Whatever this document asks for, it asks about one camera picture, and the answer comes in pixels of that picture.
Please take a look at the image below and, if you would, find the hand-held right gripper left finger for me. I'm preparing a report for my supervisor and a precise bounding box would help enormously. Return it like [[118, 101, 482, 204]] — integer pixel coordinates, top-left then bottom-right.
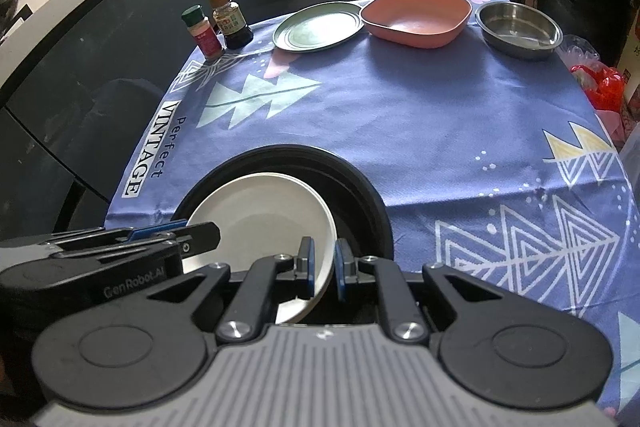
[[150, 236, 316, 343]]

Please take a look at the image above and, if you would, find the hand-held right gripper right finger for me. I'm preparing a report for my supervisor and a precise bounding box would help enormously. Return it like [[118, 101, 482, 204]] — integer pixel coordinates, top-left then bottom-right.
[[334, 238, 506, 343]]

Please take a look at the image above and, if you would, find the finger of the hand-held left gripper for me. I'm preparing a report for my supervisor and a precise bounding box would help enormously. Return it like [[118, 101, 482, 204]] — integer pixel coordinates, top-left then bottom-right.
[[42, 218, 189, 248], [50, 221, 222, 264]]

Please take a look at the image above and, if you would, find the small plain white bowl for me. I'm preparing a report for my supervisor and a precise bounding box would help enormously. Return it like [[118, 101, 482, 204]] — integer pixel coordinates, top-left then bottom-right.
[[184, 173, 337, 325]]

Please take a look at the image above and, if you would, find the black bowl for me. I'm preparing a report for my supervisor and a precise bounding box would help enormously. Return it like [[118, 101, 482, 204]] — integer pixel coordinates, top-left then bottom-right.
[[170, 144, 388, 325]]

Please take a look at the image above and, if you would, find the green plate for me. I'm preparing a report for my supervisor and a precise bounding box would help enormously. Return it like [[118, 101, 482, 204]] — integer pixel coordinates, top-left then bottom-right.
[[272, 2, 368, 54]]

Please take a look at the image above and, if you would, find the pink square bowl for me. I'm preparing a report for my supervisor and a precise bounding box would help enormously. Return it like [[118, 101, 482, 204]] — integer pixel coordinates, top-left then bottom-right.
[[360, 0, 473, 50]]

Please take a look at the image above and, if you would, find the stainless steel bowl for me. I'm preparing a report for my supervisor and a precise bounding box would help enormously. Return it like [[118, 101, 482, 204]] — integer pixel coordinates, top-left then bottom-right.
[[474, 2, 564, 61]]

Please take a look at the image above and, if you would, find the blue printed tablecloth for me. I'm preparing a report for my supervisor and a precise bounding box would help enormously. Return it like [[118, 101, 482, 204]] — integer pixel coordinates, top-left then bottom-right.
[[105, 0, 640, 427]]

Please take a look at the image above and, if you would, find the red spice jar green lid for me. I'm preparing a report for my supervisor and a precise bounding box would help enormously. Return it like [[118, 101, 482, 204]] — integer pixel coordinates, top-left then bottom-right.
[[181, 5, 225, 61]]

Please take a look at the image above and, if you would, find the dark sauce bottle brown cap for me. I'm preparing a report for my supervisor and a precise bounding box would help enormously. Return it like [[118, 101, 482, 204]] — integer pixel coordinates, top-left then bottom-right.
[[207, 0, 255, 52]]

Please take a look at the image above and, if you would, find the red plastic bag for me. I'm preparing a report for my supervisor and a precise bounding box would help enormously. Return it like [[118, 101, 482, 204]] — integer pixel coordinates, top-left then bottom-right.
[[570, 64, 626, 112]]

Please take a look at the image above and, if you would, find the clear plastic bag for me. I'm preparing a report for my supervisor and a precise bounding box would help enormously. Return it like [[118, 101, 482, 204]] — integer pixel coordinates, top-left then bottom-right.
[[555, 34, 601, 68]]

